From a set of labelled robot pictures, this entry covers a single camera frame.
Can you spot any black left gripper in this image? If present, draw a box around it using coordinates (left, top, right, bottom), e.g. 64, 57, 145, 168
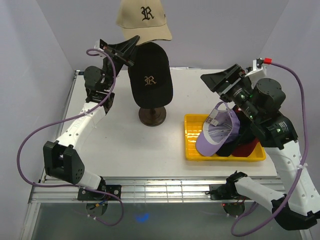
101, 36, 141, 91

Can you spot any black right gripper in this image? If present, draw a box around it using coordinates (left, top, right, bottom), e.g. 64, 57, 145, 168
199, 64, 260, 122

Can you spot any black R baseball cap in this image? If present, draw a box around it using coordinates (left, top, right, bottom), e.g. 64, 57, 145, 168
128, 42, 174, 109

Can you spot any beige R baseball cap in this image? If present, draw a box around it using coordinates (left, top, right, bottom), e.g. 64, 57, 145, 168
116, 0, 173, 45

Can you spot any purple LA baseball cap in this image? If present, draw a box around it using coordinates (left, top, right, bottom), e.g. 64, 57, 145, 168
195, 101, 241, 157

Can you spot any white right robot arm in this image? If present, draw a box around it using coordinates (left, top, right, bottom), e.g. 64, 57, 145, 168
201, 60, 320, 231

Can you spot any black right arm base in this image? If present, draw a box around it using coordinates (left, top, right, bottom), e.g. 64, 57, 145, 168
204, 184, 238, 200

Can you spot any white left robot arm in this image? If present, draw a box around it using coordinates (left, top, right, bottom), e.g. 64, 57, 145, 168
43, 35, 140, 200

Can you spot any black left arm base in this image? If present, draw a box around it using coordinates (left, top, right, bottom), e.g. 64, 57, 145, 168
76, 184, 122, 202

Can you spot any yellow plastic tray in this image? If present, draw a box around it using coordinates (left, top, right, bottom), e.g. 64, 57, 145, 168
184, 114, 267, 163

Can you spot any black cap in tray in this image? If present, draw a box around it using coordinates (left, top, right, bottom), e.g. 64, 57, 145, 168
216, 108, 252, 157

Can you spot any red baseball cap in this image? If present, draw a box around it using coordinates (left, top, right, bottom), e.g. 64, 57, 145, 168
232, 106, 259, 157

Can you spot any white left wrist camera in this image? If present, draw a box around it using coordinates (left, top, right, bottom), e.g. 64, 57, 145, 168
93, 40, 101, 50

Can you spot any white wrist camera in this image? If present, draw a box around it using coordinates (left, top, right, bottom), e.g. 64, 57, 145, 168
245, 58, 273, 81
93, 40, 101, 50

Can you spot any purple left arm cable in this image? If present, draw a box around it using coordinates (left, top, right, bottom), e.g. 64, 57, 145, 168
18, 48, 125, 227

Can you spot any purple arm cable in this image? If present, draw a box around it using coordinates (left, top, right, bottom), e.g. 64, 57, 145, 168
230, 62, 310, 237
18, 48, 125, 227

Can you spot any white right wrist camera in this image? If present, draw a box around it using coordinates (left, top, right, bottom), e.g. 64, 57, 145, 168
245, 58, 273, 81

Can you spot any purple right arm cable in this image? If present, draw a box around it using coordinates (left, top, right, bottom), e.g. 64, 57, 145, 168
230, 62, 310, 237

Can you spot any aluminium front rail frame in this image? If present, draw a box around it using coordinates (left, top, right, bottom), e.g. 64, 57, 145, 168
19, 69, 313, 240

